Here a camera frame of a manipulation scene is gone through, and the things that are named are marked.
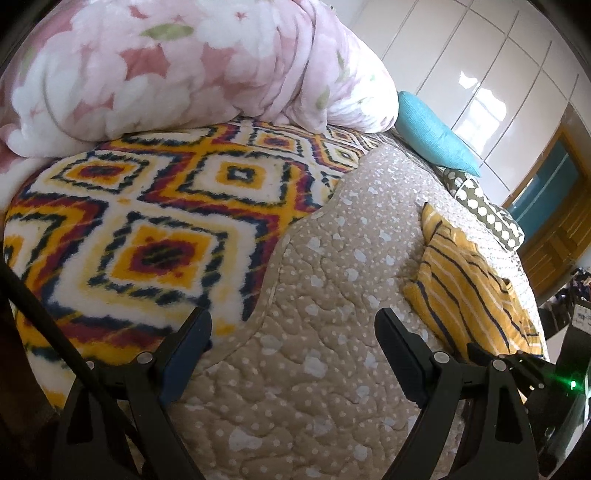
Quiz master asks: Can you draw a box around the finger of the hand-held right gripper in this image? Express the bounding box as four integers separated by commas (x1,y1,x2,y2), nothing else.
466,342,558,408

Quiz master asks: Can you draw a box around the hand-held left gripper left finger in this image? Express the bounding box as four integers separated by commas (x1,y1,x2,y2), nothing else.
53,307,214,480

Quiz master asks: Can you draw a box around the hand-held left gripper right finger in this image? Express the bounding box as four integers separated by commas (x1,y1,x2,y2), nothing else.
374,307,539,480

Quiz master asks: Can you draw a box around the yellow striped garment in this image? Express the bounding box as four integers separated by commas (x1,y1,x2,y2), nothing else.
403,202,546,359

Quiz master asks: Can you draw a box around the beige quilted spotted bedspread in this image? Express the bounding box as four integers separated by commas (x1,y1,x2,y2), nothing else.
124,131,551,480

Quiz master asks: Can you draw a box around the diamond patterned fleece blanket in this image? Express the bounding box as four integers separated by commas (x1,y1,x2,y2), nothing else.
2,117,384,411

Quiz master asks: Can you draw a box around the wooden door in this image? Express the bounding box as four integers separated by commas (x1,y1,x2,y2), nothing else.
501,102,591,302

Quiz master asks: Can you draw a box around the olive polka dot pillow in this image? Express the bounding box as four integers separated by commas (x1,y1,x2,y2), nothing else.
442,167,526,253

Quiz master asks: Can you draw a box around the turquoise pillow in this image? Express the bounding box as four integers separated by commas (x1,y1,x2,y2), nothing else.
396,90,481,179

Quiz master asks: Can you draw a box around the pink floral fleece blanket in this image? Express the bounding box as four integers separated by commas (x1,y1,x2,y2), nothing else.
0,0,399,175

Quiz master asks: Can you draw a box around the white glossy wardrobe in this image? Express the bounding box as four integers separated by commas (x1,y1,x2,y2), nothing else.
355,0,581,209

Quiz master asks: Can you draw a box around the black cable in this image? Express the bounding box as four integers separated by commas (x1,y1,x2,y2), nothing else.
0,264,141,464

